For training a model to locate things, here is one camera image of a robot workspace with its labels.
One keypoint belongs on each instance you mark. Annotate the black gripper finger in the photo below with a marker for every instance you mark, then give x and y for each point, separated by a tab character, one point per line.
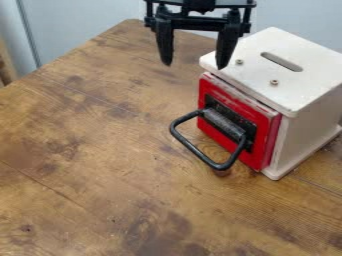
165	40
226	43

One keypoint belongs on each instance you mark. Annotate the wooden plank at left edge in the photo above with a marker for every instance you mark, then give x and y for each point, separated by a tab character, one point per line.
8	73

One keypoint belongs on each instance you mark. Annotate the red wooden drawer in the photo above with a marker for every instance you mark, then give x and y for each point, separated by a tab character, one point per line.
249	114

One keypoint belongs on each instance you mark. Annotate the white wooden drawer box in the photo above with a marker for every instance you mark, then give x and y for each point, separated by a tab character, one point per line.
294	76

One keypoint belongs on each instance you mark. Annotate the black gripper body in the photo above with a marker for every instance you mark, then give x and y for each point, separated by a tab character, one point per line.
199	15

